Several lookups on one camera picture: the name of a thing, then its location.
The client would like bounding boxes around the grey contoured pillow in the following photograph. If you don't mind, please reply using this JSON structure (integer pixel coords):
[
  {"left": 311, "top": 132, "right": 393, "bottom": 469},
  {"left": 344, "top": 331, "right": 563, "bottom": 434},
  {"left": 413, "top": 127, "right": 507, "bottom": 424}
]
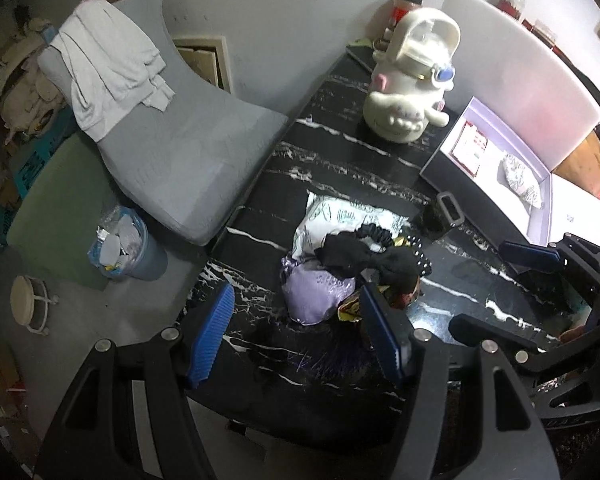
[{"left": 38, "top": 0, "right": 288, "bottom": 246}]

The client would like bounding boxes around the purple satin sachet with tassel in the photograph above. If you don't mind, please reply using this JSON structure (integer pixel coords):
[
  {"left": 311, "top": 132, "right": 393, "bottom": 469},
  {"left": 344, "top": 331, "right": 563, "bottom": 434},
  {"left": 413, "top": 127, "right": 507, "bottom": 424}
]
[{"left": 280, "top": 256, "right": 355, "bottom": 326}]

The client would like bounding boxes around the small white stool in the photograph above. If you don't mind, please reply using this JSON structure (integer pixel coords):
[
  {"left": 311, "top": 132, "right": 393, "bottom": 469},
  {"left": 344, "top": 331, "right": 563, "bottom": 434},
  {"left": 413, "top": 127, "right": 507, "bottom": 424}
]
[{"left": 9, "top": 274, "right": 59, "bottom": 337}]

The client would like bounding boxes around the white open gift box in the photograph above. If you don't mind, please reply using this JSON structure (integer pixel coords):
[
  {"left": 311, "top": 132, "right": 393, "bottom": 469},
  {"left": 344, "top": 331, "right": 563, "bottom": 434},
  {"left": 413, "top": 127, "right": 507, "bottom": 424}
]
[{"left": 419, "top": 96, "right": 600, "bottom": 271}]

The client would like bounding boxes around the green cushion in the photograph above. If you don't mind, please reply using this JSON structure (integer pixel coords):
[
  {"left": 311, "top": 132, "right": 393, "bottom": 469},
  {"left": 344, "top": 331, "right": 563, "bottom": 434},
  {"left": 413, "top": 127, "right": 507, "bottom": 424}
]
[{"left": 7, "top": 131, "right": 120, "bottom": 290}]

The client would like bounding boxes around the red lidded jar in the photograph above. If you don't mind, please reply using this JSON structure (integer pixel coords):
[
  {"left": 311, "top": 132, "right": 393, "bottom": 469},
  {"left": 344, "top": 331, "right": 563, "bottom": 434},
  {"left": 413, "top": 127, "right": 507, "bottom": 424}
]
[{"left": 387, "top": 0, "right": 422, "bottom": 32}]

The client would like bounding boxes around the red white snack packet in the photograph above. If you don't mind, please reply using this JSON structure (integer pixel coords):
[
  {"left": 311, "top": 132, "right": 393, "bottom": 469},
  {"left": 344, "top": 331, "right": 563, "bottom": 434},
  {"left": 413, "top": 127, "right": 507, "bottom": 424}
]
[{"left": 451, "top": 122, "right": 489, "bottom": 177}]

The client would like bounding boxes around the blue waste bin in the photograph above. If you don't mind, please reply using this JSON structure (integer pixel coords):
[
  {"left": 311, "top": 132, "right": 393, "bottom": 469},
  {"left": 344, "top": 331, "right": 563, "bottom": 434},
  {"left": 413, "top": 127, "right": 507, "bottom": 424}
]
[{"left": 87, "top": 205, "right": 168, "bottom": 282}]

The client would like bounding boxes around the black scrunchie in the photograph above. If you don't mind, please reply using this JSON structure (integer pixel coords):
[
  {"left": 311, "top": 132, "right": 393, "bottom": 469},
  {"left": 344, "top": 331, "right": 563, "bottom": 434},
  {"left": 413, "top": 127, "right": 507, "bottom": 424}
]
[{"left": 354, "top": 223, "right": 394, "bottom": 249}]

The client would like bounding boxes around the white foam sheet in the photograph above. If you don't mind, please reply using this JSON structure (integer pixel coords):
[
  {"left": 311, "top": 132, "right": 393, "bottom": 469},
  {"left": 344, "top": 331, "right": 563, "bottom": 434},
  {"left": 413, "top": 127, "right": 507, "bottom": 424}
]
[{"left": 441, "top": 0, "right": 600, "bottom": 170}]

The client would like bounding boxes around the black bow hair clip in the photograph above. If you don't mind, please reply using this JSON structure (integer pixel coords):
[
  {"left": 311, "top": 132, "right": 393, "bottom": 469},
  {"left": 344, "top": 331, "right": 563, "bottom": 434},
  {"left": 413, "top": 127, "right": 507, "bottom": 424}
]
[{"left": 314, "top": 232, "right": 421, "bottom": 292}]

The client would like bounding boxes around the gold brown snack bag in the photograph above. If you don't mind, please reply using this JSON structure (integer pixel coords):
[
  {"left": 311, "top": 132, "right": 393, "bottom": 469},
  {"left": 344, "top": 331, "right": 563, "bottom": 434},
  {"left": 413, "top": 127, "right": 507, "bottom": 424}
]
[{"left": 337, "top": 281, "right": 422, "bottom": 322}]

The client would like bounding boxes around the white green printed bread bag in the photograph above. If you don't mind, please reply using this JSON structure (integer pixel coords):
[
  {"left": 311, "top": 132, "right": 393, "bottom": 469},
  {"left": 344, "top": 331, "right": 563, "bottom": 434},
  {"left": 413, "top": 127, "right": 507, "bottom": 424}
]
[{"left": 501, "top": 154, "right": 543, "bottom": 209}]

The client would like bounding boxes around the black rectangular case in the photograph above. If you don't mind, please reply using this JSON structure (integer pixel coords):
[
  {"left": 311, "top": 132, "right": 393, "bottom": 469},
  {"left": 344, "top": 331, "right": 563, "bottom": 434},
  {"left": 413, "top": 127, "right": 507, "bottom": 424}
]
[{"left": 422, "top": 191, "right": 466, "bottom": 235}]

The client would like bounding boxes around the white folded garment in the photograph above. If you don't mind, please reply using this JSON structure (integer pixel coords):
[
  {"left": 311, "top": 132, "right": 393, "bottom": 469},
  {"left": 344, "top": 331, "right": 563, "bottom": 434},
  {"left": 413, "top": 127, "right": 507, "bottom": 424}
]
[{"left": 50, "top": 0, "right": 175, "bottom": 142}]

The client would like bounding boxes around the wall vent frame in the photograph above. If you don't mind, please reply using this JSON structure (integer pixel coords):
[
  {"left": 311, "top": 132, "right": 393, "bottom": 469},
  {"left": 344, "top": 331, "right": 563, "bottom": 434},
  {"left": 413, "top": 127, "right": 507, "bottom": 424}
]
[{"left": 172, "top": 35, "right": 234, "bottom": 93}]

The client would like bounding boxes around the black smartphone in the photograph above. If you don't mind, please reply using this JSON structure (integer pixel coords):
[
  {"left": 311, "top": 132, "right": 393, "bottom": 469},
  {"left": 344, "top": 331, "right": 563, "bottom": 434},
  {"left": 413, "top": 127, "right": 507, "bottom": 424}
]
[{"left": 346, "top": 44, "right": 377, "bottom": 74}]

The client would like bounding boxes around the brown paper bag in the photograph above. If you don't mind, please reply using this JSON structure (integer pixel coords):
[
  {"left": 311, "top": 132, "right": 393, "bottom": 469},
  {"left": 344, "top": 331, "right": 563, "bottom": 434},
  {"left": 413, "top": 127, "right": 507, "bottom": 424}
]
[{"left": 553, "top": 131, "right": 600, "bottom": 197}]

